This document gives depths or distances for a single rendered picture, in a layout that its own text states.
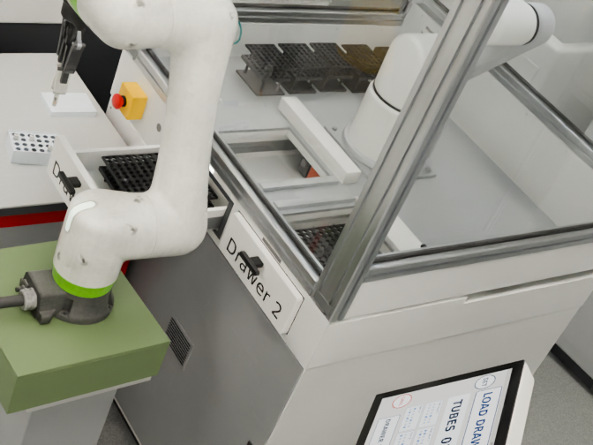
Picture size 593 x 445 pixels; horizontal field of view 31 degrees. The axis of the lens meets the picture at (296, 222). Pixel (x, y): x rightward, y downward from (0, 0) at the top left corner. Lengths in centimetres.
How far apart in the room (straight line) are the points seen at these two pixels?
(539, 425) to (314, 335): 171
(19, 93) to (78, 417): 97
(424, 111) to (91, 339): 77
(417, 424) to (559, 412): 204
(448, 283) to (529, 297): 37
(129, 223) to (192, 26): 38
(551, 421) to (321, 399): 157
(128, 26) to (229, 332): 91
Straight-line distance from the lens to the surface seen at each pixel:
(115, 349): 211
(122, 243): 202
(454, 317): 255
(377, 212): 208
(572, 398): 406
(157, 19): 192
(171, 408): 283
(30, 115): 283
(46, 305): 210
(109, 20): 190
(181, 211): 207
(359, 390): 255
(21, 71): 300
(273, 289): 234
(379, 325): 236
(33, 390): 206
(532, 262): 260
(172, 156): 205
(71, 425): 233
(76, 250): 203
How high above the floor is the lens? 233
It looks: 34 degrees down
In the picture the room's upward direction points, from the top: 24 degrees clockwise
